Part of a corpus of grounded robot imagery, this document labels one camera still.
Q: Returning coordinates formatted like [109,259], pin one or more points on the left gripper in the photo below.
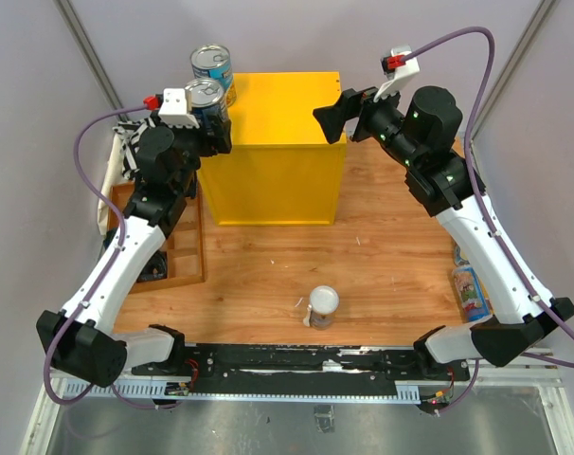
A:
[211,146]

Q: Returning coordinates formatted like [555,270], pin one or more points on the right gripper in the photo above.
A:
[350,103]

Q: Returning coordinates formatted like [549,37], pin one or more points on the dark blue tin can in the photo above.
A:
[208,105]

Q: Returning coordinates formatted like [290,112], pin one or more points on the blue label tin can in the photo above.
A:
[213,61]

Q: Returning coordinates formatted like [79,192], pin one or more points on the white lid clear jar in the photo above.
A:
[323,304]

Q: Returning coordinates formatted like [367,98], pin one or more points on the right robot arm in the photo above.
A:
[524,311]

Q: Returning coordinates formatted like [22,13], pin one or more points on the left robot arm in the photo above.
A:
[79,339]

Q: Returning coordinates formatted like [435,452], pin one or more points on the yellow wooden box counter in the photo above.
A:
[281,170]

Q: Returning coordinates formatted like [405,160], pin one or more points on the black white striped cloth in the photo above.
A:
[129,134]

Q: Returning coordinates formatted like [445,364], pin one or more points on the white cloth roll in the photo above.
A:
[113,175]

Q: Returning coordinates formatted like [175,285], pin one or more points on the wooden compartment tray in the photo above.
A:
[185,251]

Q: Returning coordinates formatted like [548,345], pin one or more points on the black rolled cloth lower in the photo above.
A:
[155,269]

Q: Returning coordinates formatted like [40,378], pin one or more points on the gold oval tin can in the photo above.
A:
[459,257]

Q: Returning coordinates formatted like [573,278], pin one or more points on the colourful tall can lying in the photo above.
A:
[470,294]

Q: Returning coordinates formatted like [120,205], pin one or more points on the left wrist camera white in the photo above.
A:
[173,108]

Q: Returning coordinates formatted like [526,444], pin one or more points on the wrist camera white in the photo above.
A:
[398,71]
[173,108]

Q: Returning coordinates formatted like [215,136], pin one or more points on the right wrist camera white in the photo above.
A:
[398,71]

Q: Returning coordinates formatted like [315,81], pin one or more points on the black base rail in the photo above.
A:
[292,371]

